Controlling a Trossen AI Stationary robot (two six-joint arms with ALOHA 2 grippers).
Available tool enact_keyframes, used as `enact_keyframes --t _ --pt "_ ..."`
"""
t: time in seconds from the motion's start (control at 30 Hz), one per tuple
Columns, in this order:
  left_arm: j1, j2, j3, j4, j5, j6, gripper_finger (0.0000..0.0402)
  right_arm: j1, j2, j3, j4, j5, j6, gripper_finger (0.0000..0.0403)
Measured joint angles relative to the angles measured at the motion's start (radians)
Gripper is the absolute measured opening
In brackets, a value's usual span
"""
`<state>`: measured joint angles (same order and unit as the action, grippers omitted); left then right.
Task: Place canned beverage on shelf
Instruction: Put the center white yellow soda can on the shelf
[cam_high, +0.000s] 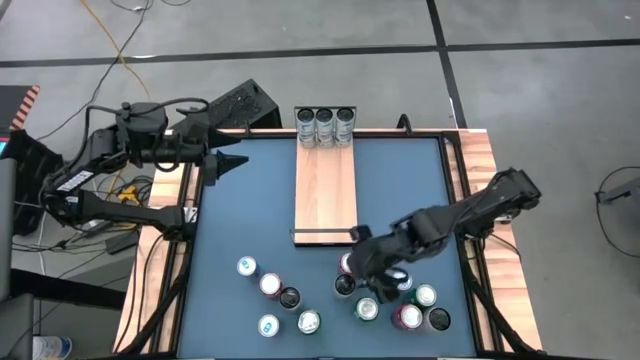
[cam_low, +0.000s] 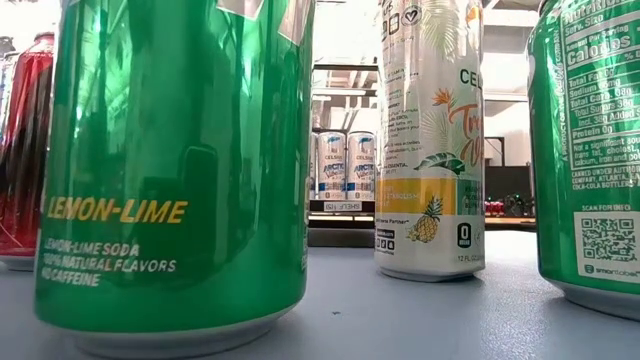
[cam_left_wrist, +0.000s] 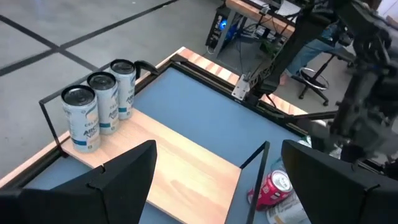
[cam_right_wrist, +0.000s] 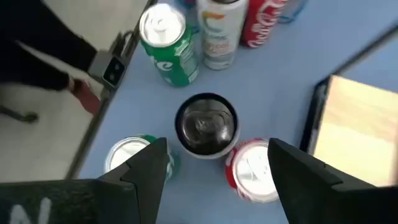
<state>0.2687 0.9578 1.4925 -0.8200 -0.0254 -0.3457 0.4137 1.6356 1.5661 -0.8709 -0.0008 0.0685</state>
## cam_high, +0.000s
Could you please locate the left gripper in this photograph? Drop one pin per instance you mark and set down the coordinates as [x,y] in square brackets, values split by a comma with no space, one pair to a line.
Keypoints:
[202,150]

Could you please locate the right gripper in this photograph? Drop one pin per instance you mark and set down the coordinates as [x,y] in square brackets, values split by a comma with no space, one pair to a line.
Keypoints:
[377,262]

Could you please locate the blue silver Red Bull can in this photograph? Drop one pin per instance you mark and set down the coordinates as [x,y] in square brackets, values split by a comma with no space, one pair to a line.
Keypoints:
[404,280]
[247,266]

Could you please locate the slim silver can blue tab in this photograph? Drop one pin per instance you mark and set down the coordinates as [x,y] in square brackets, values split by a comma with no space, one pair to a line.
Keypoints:
[268,325]

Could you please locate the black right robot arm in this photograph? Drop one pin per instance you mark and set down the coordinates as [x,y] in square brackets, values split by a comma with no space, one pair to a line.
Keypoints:
[450,220]

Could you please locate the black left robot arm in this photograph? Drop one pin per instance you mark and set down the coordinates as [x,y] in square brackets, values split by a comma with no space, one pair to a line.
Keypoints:
[125,214]

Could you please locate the green Sprite can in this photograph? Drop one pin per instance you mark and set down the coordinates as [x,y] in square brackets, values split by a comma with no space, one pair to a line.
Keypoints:
[367,308]
[425,295]
[309,321]

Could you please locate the red Star Wars Coca-Cola can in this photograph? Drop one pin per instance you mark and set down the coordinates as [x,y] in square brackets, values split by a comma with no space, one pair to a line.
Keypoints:
[343,261]

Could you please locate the black perforated computer tower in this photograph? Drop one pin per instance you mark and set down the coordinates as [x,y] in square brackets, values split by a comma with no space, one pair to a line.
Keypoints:
[245,105]

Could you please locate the yellow plug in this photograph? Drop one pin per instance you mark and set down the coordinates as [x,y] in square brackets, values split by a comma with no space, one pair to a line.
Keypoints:
[128,195]

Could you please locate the black power adapter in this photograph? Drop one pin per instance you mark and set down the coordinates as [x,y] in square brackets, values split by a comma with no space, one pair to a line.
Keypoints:
[122,242]

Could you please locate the black mesh crate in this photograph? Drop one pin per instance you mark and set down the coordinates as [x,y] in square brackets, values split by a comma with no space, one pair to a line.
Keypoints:
[25,160]

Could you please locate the black floor bar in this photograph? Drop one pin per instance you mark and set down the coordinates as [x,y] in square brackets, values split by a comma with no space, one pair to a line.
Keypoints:
[65,290]

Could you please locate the white and blue container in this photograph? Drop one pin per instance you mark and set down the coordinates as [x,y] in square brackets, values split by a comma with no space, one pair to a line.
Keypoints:
[52,348]

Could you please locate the wooden shelf black metal frame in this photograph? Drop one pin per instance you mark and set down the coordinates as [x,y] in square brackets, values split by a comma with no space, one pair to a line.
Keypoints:
[325,200]

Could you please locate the black metal rig frame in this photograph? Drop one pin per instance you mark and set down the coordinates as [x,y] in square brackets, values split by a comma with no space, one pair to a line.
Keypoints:
[380,134]

